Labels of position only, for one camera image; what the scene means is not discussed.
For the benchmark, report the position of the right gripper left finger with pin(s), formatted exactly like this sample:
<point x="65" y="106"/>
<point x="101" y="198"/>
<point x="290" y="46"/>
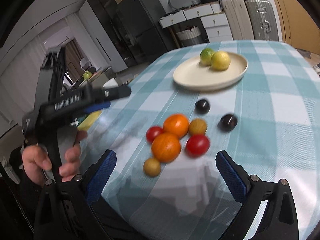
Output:
<point x="65" y="209"/>

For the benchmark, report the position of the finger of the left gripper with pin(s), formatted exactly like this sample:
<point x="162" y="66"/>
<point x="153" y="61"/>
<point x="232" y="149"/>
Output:
<point x="96" y="107"/>

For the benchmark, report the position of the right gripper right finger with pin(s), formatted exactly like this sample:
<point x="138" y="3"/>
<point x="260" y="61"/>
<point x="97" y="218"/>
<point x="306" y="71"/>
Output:
<point x="279" y="220"/>

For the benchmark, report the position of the red tomato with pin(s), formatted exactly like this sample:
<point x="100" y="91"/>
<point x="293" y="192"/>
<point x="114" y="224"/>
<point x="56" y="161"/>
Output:
<point x="197" y="145"/>
<point x="152" y="133"/>

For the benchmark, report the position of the orange mandarin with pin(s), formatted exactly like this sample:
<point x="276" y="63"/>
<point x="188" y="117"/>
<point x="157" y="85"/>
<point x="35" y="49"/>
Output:
<point x="166" y="147"/>
<point x="177" y="124"/>

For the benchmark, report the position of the brown longan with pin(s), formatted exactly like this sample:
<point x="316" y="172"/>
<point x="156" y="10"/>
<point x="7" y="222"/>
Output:
<point x="152" y="167"/>
<point x="197" y="126"/>

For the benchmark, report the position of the dark plum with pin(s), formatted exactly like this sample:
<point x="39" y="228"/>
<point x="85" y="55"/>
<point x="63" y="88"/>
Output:
<point x="202" y="106"/>
<point x="228" y="122"/>

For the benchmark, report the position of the green yellow passion fruit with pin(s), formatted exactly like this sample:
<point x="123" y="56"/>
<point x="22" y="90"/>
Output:
<point x="206" y="56"/>

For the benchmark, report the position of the teal checkered tablecloth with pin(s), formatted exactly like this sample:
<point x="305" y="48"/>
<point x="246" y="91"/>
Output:
<point x="277" y="136"/>

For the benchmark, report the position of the cream round plate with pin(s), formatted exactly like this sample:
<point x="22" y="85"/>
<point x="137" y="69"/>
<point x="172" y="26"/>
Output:
<point x="192" y="75"/>

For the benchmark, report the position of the black refrigerator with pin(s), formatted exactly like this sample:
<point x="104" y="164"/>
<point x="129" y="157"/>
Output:
<point x="142" y="20"/>

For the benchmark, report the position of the woven laundry basket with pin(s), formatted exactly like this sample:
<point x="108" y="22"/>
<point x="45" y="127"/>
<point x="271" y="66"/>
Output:
<point x="190" y="36"/>

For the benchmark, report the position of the white drawer desk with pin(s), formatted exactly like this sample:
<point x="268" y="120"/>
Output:
<point x="211" y="17"/>

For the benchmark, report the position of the beige suitcase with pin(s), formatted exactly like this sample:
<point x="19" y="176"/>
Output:
<point x="238" y="19"/>

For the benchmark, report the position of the silver suitcase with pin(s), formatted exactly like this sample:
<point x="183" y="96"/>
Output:
<point x="263" y="20"/>

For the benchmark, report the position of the wooden door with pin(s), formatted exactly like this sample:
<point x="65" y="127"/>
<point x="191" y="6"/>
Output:
<point x="298" y="28"/>

